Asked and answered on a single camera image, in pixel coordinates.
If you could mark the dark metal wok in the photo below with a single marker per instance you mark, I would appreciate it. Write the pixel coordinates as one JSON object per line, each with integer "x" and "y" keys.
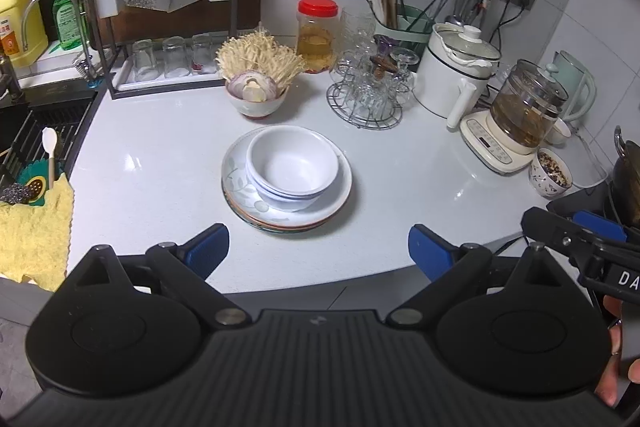
{"x": 627, "y": 177}

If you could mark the white electric cooking pot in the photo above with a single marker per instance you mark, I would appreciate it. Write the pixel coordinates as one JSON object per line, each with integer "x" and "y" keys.
{"x": 445, "y": 79}

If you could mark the clear drinking glass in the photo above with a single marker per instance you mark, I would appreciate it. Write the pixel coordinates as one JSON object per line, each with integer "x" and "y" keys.
{"x": 173, "y": 57}
{"x": 202, "y": 53}
{"x": 143, "y": 59}

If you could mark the floral rabbit-print plate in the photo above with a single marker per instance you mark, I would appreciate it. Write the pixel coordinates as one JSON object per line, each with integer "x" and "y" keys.
{"x": 275, "y": 230}

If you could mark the white bowl holding vegetables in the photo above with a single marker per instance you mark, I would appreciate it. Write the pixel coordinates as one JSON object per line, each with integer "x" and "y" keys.
{"x": 255, "y": 106}

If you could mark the person's right hand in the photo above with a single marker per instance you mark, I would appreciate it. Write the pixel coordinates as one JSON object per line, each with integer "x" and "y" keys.
{"x": 612, "y": 307}

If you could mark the yellow detergent pump bottle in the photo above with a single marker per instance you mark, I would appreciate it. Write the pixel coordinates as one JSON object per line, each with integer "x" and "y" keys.
{"x": 17, "y": 17}

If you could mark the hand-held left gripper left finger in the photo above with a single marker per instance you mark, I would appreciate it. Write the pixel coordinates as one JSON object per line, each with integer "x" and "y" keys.
{"x": 207, "y": 249}

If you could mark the green utensil holder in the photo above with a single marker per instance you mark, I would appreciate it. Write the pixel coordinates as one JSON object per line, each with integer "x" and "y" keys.
{"x": 412, "y": 27}

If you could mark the enoki mushroom bunch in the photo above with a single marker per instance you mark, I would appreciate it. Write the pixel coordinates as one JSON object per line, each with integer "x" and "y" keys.
{"x": 255, "y": 57}

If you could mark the black stove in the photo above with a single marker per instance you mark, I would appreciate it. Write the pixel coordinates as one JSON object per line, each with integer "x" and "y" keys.
{"x": 570, "y": 202}

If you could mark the yellow dish cloth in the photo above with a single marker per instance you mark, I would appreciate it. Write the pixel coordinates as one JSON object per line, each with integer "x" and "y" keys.
{"x": 35, "y": 237}

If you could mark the small white cup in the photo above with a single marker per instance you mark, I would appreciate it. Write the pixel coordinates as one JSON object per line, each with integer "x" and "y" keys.
{"x": 557, "y": 132}

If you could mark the black chopsticks bundle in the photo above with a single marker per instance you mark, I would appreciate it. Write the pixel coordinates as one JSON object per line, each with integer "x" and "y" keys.
{"x": 400, "y": 2}

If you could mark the white spoon in sink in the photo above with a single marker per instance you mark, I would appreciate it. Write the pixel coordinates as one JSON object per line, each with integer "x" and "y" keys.
{"x": 50, "y": 139}

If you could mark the halved purple onion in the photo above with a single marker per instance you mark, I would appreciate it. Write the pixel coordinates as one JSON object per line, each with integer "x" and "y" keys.
{"x": 255, "y": 88}

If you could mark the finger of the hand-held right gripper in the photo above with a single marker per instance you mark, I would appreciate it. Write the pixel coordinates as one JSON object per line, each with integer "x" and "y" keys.
{"x": 545, "y": 224}
{"x": 597, "y": 223}

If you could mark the patterned bowl of grains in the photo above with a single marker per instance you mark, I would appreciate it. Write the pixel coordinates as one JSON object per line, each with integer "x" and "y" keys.
{"x": 550, "y": 177}

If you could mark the black metal dish rack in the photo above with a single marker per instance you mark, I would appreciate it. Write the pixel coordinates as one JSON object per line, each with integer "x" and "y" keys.
{"x": 86, "y": 7}

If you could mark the black kitchen sink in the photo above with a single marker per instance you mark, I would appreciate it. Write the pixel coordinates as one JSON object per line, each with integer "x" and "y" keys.
{"x": 30, "y": 127}

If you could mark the green dish soap bottle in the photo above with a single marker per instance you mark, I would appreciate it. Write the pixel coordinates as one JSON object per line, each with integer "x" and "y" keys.
{"x": 67, "y": 19}

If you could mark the red-lid plastic jar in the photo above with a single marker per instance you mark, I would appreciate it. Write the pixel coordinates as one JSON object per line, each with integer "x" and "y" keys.
{"x": 317, "y": 37}

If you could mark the glass health kettle cream base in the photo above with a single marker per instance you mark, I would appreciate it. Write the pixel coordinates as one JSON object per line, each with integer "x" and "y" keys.
{"x": 520, "y": 112}

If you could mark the steel wool scourer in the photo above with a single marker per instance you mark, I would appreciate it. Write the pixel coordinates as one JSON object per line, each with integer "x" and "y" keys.
{"x": 12, "y": 194}

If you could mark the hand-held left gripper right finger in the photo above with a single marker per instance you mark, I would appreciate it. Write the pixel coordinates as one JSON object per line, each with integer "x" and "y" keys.
{"x": 430, "y": 252}

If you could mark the purple glass cup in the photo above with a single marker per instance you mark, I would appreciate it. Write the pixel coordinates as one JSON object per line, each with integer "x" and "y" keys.
{"x": 382, "y": 43}

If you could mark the amber glass cup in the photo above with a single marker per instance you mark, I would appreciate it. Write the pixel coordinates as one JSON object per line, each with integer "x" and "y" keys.
{"x": 382, "y": 67}

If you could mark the white ceramic bowl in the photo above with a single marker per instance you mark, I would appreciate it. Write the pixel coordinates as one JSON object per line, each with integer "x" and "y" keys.
{"x": 292, "y": 162}

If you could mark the green sponge with scrubber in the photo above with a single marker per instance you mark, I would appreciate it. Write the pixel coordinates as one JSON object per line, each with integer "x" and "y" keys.
{"x": 35, "y": 184}

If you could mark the pale green electric kettle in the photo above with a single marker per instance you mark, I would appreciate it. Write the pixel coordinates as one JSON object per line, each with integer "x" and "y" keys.
{"x": 575, "y": 82}

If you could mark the small brush with blue base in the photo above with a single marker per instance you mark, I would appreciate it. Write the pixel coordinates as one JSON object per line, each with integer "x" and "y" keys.
{"x": 85, "y": 69}

